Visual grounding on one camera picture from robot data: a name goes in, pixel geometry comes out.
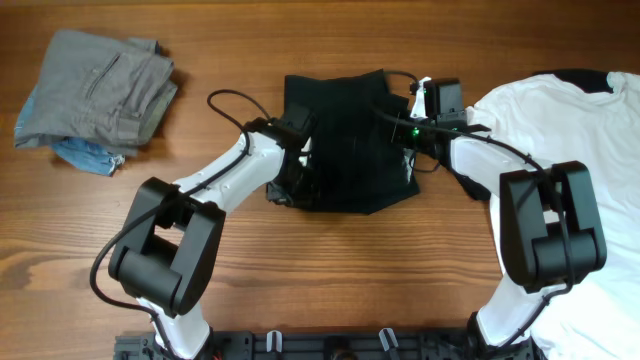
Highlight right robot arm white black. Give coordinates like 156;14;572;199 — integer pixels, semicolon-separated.
391;119;607;359

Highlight white t-shirt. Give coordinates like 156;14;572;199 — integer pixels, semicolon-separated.
450;71;639;359

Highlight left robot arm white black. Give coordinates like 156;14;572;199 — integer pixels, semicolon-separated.
100;130;311;359

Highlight folded blue jeans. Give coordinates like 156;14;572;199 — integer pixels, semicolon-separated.
14;88;125;176

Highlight folded grey trousers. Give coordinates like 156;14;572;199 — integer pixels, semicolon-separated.
14;30;177;156

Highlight black shorts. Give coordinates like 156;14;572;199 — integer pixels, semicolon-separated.
284;70;420;214

